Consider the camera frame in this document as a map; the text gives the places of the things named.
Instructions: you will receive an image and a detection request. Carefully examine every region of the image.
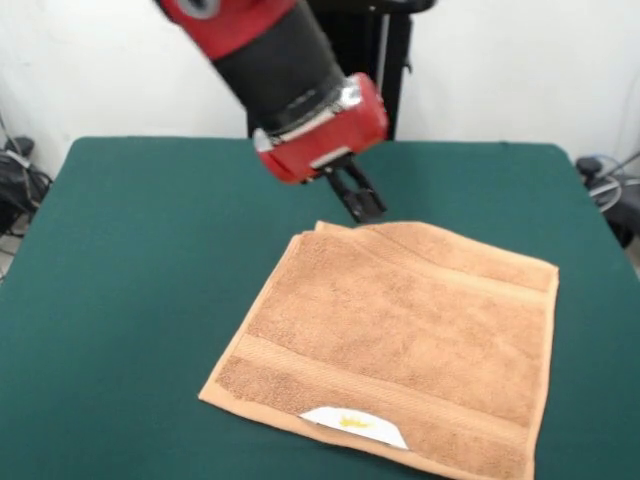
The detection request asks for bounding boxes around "black vertical column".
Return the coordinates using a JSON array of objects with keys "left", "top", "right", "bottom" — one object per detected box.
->
[{"left": 245, "top": 0, "right": 441, "bottom": 141}]

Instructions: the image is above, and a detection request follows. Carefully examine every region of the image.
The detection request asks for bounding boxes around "dark green table cloth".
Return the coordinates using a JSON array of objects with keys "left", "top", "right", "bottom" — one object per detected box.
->
[{"left": 0, "top": 135, "right": 640, "bottom": 480}]

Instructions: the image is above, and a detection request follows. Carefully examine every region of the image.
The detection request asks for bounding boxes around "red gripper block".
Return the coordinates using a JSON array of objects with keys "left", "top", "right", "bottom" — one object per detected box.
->
[{"left": 257, "top": 72, "right": 391, "bottom": 225}]

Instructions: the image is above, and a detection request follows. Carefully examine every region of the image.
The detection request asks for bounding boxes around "tan terry towel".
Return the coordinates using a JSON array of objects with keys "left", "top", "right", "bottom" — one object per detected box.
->
[{"left": 197, "top": 219, "right": 560, "bottom": 480}]

